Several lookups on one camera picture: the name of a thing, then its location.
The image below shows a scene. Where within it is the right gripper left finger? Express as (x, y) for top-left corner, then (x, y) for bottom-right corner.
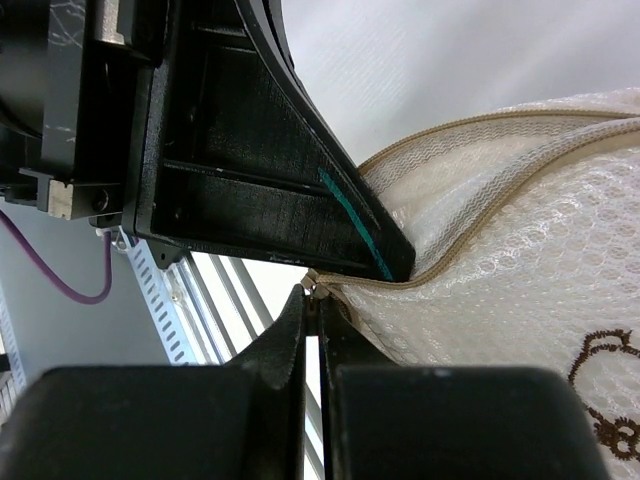
(1, 287), (305, 479)

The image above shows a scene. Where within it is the white slotted cable duct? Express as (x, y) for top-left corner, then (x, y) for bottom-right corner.
(114, 230), (197, 366)

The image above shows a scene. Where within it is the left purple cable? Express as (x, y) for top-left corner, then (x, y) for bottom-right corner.
(0, 209), (114, 306)

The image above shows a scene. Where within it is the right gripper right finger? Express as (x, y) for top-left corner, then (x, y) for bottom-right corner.
(317, 293), (608, 479)

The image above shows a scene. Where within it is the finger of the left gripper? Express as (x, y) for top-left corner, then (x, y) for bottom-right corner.
(122, 1), (416, 281)

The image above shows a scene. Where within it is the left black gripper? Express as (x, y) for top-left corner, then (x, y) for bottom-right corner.
(1, 1), (172, 233)

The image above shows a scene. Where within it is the aluminium mounting rail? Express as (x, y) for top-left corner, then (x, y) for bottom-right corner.
(167, 253), (305, 364)

